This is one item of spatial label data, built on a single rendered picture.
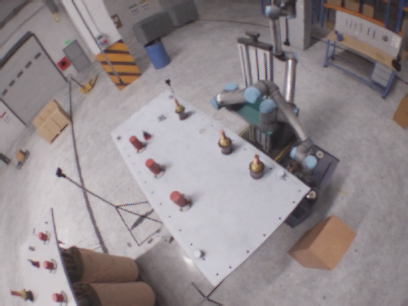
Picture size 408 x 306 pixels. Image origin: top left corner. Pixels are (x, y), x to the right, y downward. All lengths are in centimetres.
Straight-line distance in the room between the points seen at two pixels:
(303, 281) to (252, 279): 65
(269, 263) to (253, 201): 144
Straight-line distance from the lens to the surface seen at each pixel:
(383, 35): 522
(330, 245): 159
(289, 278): 244
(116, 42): 589
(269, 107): 159
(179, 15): 1029
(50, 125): 716
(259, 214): 104
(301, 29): 551
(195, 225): 108
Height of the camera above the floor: 237
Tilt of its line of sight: 53 degrees down
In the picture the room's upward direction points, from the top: 25 degrees counter-clockwise
